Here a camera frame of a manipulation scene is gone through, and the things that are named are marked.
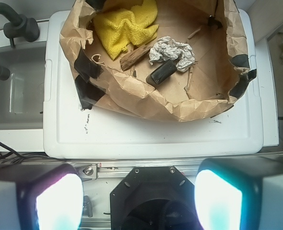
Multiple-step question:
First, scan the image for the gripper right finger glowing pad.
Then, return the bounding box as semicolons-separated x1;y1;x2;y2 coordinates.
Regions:
194;156;283;230

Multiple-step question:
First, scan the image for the brown wood piece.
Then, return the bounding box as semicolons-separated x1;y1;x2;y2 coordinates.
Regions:
120;45;152;71

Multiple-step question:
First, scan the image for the grey sink basin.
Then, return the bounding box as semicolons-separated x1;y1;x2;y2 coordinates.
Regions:
0;41;46;130

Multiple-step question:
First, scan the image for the black octagonal mount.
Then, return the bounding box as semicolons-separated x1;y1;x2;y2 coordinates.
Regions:
110;166;202;230

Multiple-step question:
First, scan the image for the brown paper bag tray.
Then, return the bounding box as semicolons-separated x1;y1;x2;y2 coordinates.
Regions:
59;0;256;122

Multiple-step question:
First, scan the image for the yellow textured cloth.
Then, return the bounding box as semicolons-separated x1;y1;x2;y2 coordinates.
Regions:
93;0;159;60

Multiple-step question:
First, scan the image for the black rectangular block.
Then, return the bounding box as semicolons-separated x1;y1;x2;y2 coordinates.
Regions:
146;60;177;87

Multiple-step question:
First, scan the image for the black cable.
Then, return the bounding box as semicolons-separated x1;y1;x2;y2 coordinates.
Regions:
0;135;51;165

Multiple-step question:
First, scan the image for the white plastic bin lid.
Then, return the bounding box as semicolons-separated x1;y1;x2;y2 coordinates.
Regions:
43;11;264;160

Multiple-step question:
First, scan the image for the aluminium rail with bracket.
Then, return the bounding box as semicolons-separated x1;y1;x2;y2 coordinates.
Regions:
69;157;206;180

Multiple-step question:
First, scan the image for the black faucet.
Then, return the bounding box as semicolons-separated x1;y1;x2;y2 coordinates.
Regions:
0;2;40;81

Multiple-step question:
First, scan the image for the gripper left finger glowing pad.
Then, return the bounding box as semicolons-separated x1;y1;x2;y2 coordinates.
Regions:
0;163;83;230

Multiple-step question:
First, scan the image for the crumpled white paper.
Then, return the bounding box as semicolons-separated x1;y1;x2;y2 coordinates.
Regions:
149;36;195;73

